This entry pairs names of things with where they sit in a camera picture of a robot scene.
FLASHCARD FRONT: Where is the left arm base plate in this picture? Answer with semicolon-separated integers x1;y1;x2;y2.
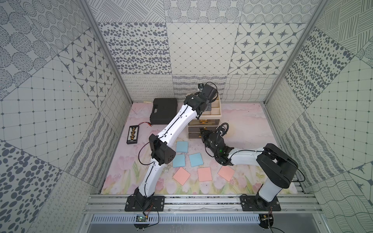
125;194;165;212

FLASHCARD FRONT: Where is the blue sticky note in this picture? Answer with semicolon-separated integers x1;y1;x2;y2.
173;154;186;168
176;141;188;153
189;153;204;167

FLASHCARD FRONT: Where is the pink sticky note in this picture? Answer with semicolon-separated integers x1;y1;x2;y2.
197;167;212;182
173;168;191;185
218;166;235;182

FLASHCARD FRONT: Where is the blue sticky note top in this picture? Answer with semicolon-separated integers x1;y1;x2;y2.
176;141;188;153

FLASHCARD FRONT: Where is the beige desk organizer cabinet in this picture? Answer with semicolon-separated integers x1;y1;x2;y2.
199;96;222;120

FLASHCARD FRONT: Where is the floral pink table mat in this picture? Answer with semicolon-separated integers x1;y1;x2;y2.
101;103;275;195

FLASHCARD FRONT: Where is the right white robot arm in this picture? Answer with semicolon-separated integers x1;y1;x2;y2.
200;129;298;208

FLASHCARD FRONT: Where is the black plastic tool case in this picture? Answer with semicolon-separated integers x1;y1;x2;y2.
150;98;178;125

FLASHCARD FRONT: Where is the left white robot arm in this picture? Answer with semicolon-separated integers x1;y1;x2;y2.
134;92;218;208

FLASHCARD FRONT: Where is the aluminium mounting rail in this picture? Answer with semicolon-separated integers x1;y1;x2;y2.
83;194;322;214

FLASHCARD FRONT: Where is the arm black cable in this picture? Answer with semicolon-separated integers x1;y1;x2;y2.
203;122;306;183
137;81;219;204

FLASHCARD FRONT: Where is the blue sticky note lower right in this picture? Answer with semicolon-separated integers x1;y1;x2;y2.
189;153;204;167

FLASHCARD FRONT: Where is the grey transparent drawer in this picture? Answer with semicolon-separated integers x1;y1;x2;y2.
188;119;220;126

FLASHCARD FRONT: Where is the blue sticky note lower left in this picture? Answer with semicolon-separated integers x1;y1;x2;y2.
173;154;186;168

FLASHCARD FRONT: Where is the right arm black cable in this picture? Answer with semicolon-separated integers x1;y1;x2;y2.
203;122;306;183

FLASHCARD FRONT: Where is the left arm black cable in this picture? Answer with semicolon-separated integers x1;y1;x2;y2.
137;81;219;204

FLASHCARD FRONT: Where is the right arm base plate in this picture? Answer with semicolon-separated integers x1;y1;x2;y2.
240;194;281;212

